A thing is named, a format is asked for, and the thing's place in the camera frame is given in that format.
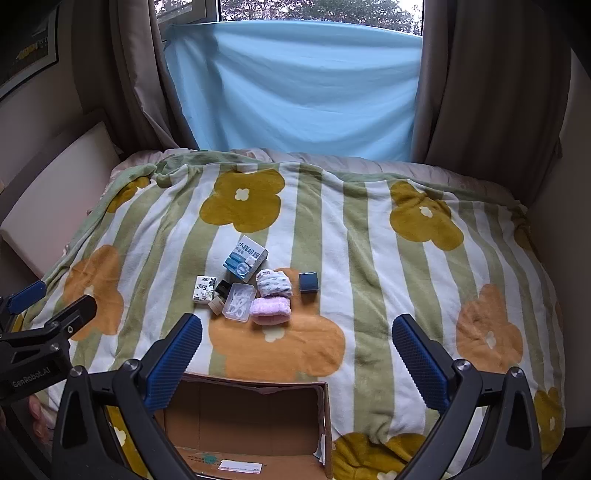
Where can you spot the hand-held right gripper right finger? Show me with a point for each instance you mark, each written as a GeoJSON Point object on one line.
{"type": "Point", "coordinates": [420, 364]}

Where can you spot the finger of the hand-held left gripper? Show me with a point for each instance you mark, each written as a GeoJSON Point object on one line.
{"type": "Point", "coordinates": [27, 294]}
{"type": "Point", "coordinates": [64, 321]}

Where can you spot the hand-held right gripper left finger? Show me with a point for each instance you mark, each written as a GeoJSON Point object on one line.
{"type": "Point", "coordinates": [175, 360]}

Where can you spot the tissue packet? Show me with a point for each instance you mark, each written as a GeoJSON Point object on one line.
{"type": "Point", "coordinates": [203, 290]}

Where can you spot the clear plastic floss case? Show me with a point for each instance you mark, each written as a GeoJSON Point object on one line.
{"type": "Point", "coordinates": [238, 302]}

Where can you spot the small black box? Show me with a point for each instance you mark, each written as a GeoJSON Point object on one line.
{"type": "Point", "coordinates": [224, 290]}

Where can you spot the cardboard box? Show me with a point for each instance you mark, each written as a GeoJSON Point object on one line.
{"type": "Point", "coordinates": [240, 424]}

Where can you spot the pink fluffy cloth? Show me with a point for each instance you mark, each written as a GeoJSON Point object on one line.
{"type": "Point", "coordinates": [270, 310]}

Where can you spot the blue and white box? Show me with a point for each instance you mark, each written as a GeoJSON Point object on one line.
{"type": "Point", "coordinates": [244, 258]}

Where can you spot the white patterned cloth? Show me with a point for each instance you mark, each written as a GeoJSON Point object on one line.
{"type": "Point", "coordinates": [274, 284]}

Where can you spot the dark blue square box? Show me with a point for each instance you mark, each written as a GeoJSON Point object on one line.
{"type": "Point", "coordinates": [309, 282]}

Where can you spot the person's left hand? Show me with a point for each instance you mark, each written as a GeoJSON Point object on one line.
{"type": "Point", "coordinates": [40, 417]}

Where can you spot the white padded board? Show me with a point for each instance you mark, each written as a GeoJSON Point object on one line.
{"type": "Point", "coordinates": [55, 184]}

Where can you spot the striped flower blanket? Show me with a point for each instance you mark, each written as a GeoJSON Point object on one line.
{"type": "Point", "coordinates": [369, 258]}

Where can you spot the brown curtain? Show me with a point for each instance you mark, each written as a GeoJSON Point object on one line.
{"type": "Point", "coordinates": [485, 69]}
{"type": "Point", "coordinates": [124, 69]}

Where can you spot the light blue cloth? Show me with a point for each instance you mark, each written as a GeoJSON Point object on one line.
{"type": "Point", "coordinates": [295, 92]}

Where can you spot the window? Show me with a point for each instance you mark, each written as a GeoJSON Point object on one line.
{"type": "Point", "coordinates": [277, 9]}

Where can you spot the wall poster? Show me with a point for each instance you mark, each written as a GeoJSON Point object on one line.
{"type": "Point", "coordinates": [23, 50]}

